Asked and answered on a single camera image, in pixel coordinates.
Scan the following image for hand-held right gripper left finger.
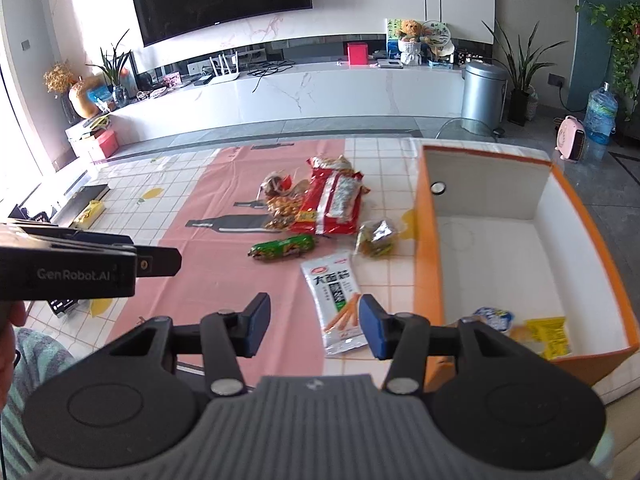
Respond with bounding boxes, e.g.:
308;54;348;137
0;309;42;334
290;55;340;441
102;292;273;397

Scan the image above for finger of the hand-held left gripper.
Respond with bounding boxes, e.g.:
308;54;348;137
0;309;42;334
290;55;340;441
134;246;182;277

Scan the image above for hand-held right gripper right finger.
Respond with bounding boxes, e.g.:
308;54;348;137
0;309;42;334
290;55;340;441
359;294;538;395

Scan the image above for clear packet of yellow snacks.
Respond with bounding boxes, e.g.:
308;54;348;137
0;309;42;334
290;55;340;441
262;192;308;233

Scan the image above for orange storage box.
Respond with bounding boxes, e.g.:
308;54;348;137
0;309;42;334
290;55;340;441
414;144;640;401

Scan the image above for person's left hand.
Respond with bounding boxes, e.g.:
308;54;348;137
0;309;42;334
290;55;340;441
0;300;27;406

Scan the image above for pink checked tablecloth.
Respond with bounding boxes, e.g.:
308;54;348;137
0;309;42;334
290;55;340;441
22;137;621;406

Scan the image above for flat yellow packet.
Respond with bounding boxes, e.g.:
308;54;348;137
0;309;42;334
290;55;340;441
72;200;106;228

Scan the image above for green snack packet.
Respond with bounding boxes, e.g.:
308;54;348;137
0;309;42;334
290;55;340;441
250;234;318;263

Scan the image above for small clear green packet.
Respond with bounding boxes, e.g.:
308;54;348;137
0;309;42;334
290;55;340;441
355;219;401;258

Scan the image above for striped teal clothing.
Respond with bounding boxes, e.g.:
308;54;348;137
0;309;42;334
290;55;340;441
0;327;76;463

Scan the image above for blue and white packet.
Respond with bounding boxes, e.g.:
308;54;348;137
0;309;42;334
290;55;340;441
460;306;516;333

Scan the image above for pink box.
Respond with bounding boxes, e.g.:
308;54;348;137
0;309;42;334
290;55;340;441
82;130;119;161

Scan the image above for large red snack packet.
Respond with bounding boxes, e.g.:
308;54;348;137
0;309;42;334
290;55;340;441
292;167;365;237

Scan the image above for dark brown snack packet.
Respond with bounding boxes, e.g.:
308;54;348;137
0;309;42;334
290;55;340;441
257;172;301;201

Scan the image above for orange vase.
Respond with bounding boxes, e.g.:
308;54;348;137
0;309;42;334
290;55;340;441
69;77;103;120

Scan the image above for dried yellow flowers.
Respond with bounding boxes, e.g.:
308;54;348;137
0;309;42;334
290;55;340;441
44;62;76;95

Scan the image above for white router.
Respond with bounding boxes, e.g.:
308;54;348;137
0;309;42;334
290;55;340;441
207;49;241;85

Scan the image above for potted orchid plant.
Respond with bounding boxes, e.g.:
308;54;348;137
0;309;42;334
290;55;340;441
87;30;133;106

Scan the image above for white marble television console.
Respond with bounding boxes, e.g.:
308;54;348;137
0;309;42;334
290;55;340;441
65;57;466;156

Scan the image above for round glass table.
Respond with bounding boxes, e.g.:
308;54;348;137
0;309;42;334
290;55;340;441
435;116;503;142

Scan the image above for silver trash bin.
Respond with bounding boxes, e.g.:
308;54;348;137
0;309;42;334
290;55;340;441
460;61;508;136

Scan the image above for tall potted plant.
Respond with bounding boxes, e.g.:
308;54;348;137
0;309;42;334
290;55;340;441
482;17;568;127

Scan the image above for pink heater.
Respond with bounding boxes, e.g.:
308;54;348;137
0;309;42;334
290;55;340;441
556;115;593;162

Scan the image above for green and white picture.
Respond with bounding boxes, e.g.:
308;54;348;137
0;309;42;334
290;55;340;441
386;18;407;58

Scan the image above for round decorated fan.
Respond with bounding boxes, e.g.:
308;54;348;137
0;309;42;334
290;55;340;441
420;21;453;56

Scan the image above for teddy bear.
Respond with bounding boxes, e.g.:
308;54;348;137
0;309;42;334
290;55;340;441
397;20;423;66

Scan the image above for blue water bottle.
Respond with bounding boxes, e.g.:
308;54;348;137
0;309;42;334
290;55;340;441
584;86;618;147

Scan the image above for bushy pothos plant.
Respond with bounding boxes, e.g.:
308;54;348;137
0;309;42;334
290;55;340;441
602;2;640;121

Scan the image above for black cable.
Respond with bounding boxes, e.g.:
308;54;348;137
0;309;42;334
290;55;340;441
247;59;296;93

